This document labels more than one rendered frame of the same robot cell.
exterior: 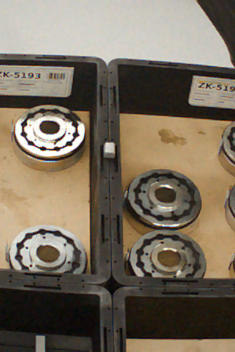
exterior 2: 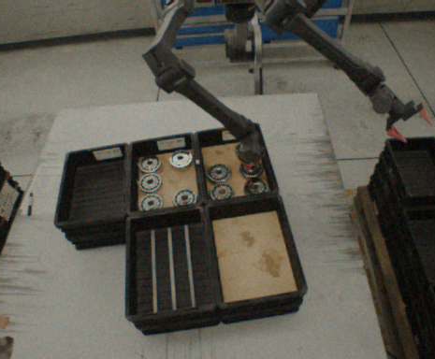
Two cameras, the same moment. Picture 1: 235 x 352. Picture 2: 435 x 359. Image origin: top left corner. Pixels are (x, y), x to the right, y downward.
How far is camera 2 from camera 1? 25 cm
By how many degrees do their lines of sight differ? 5
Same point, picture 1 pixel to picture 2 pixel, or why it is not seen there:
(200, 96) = (225, 136)
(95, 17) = (194, 114)
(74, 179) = (191, 172)
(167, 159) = (219, 160)
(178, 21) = not seen: hidden behind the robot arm
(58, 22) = (181, 118)
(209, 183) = (233, 165)
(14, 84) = (166, 146)
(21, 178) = (174, 175)
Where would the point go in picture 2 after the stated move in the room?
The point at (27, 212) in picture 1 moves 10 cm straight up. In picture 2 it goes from (178, 185) to (174, 171)
